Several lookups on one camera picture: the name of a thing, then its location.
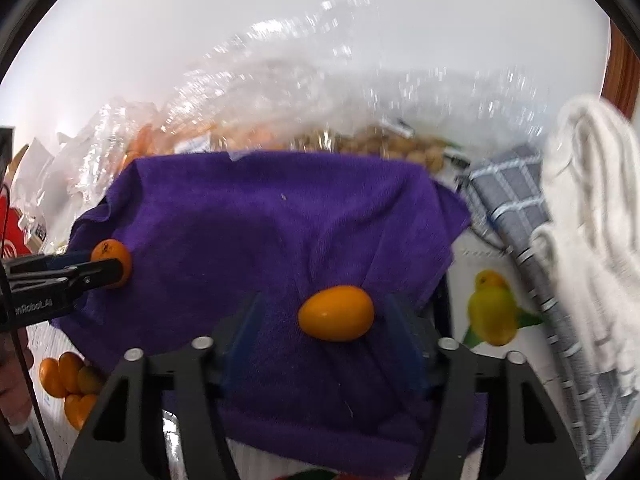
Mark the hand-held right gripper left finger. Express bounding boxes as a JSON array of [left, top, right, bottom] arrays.
[[61, 290, 268, 480]]

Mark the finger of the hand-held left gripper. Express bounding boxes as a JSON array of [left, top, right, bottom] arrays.
[[2, 252, 117, 277], [7, 259, 127, 297]]

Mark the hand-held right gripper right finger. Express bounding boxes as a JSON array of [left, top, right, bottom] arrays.
[[385, 292, 586, 480]]

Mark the yellow-orange kumquat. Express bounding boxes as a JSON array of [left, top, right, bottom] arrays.
[[298, 285, 375, 343]]

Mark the person's left hand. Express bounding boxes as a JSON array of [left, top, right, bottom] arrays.
[[0, 335, 35, 431]]

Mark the red paper bag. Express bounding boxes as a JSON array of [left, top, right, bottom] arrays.
[[0, 200, 40, 261]]

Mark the white plastic bag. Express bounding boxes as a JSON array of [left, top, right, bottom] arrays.
[[10, 137, 71, 221]]

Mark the fruit printed tablecloth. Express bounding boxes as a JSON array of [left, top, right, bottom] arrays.
[[20, 230, 596, 480]]

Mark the purple towel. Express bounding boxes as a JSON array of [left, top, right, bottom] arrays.
[[50, 150, 488, 476]]

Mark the pile of bagged orange fruit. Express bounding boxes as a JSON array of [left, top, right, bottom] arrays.
[[125, 122, 287, 158]]

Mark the grey checked cloth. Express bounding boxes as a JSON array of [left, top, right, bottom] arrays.
[[457, 142, 626, 476]]

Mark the pile of brown longans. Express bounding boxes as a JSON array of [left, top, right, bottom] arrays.
[[290, 127, 448, 173]]

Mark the white knitted cloth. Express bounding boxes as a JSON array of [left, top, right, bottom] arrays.
[[530, 95, 640, 411]]

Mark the large clear plastic bag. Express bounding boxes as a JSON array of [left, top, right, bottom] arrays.
[[165, 0, 547, 173]]

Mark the wooden door frame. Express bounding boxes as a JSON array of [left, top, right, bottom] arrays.
[[602, 20, 640, 121]]

